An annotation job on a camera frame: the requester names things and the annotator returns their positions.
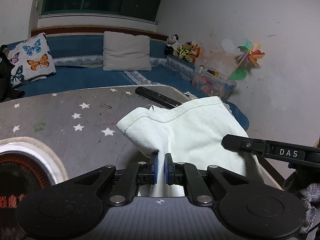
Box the black remote control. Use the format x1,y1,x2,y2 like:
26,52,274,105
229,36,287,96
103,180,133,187
135,86,182,109

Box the panda plush toy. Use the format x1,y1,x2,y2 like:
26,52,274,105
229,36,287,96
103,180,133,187
164,34,180,56

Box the black bag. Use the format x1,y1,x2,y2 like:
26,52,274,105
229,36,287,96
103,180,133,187
0,44,25,102

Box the blue sofa bench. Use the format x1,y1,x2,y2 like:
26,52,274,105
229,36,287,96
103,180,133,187
6,33,250,131

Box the clear plastic toy box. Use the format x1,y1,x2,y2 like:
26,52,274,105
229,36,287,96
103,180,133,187
191,66,237,101

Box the butterfly print pillow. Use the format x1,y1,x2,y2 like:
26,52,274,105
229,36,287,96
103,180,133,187
8,33,56,87

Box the round induction cooker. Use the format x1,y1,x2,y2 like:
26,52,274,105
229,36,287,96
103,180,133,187
1,137,68,239

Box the colourful pinwheel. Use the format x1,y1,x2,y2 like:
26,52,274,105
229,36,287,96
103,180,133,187
227,39,265,81

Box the pale green shirt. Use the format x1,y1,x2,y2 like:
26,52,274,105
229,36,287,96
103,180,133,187
117,96,263,197

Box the grey pillow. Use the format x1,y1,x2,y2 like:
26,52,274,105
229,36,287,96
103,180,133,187
103,31,151,72

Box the yellow plush toy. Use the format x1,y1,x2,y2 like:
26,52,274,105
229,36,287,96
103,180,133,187
177,41,193,63

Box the orange plush toy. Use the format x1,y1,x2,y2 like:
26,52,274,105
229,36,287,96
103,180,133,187
190,44,201,64

